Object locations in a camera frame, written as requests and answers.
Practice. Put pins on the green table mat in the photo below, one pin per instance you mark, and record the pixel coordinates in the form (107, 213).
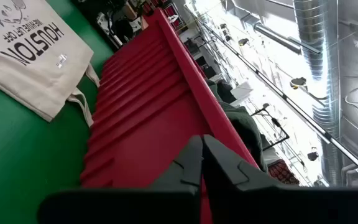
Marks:
(14, 155)

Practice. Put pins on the beige Houston tote bag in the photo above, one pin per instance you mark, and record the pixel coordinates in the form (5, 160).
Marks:
(33, 53)

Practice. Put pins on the black ceiling rail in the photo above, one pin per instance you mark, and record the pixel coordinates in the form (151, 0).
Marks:
(291, 104)

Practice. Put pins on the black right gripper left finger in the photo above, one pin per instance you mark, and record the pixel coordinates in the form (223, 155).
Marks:
(185, 174)

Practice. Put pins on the silver spiral ventilation duct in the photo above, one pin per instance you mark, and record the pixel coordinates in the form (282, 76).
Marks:
(317, 46)

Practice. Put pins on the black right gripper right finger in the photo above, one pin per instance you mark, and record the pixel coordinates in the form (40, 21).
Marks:
(228, 186)

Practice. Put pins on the dark green shirt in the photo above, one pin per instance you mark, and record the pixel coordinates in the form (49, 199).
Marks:
(244, 127)

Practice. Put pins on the red plastic laundry bin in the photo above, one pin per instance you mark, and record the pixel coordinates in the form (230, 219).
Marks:
(148, 102)

